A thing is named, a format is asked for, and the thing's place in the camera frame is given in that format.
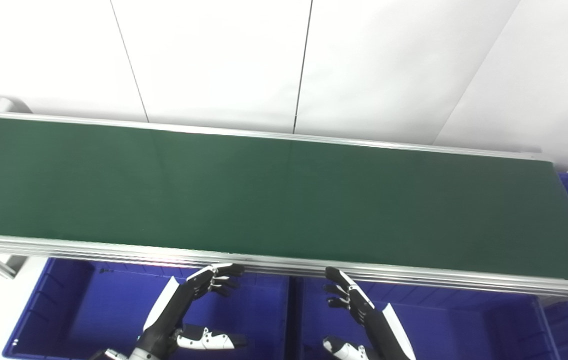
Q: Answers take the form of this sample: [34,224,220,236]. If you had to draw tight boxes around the green conveyor belt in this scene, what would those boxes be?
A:
[0,110,568,303]
[0,116,568,283]

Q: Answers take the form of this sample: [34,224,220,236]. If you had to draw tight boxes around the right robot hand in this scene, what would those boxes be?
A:
[322,266,417,360]

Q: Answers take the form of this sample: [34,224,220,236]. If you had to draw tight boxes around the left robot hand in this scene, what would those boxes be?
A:
[136,263,247,357]

